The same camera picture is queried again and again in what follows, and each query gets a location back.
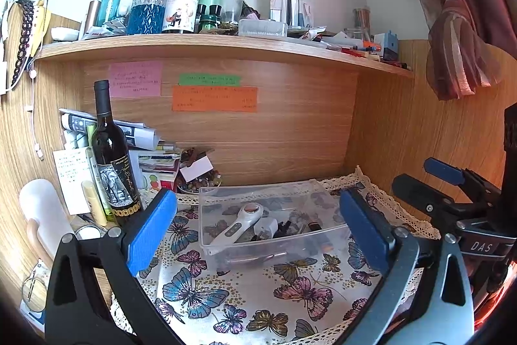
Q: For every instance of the dark green ink bottle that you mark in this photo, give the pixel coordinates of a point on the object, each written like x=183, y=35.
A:
x=209, y=21

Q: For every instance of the glass jar with sticks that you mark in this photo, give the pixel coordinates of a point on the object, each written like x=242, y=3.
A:
x=362, y=19

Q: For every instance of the brown striped curtain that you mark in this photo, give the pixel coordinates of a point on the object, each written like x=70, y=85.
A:
x=456, y=25

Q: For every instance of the silver spray bottle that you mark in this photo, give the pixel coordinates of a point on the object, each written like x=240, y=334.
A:
x=95, y=11

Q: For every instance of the white handheld massager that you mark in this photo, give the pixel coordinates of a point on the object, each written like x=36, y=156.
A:
x=242, y=221

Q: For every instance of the pink sticky note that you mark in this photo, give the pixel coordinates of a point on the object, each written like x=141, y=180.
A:
x=135, y=80

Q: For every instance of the dark wine bottle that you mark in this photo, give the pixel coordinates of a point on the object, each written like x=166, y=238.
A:
x=109, y=143

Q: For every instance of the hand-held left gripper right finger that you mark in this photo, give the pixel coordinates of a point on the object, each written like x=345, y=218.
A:
x=363, y=232

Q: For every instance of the green sticky note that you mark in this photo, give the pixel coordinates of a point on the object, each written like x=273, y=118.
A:
x=209, y=79

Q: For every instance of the orange sticky note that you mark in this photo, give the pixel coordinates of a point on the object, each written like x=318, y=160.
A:
x=214, y=99

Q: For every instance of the clear lidded plastic case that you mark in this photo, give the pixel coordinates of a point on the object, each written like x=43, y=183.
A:
x=262, y=27

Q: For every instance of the butterfly print tablecloth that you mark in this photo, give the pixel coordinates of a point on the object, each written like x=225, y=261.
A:
x=250, y=288

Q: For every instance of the wooden shelf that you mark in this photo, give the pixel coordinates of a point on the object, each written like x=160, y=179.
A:
x=202, y=46

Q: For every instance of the blue patterned glass bottle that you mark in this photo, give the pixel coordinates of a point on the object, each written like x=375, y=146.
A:
x=147, y=15

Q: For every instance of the stack of papers and books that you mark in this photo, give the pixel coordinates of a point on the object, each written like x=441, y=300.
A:
x=137, y=130

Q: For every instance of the toothbrush package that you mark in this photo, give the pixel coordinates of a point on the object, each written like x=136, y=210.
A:
x=291, y=1

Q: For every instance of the white charger plug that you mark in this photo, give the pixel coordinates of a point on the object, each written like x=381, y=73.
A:
x=267, y=227

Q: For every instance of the glass cup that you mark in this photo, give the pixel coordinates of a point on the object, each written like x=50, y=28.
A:
x=353, y=34

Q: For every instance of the round white lid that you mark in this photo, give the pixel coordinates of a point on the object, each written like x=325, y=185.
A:
x=87, y=232

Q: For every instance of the clear plastic box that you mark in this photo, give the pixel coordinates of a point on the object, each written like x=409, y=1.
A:
x=210, y=203

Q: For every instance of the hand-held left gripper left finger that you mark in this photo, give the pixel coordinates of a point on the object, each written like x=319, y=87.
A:
x=151, y=232

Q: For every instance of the handwritten paper note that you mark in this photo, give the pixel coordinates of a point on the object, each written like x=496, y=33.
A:
x=70, y=175

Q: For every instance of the yellow tube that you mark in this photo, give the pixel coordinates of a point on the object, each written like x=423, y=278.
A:
x=93, y=203

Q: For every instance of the bowl of small trinkets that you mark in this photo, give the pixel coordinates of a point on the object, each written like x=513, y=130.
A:
x=202, y=183

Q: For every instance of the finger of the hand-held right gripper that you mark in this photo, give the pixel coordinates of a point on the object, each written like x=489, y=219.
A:
x=442, y=170
x=416, y=193

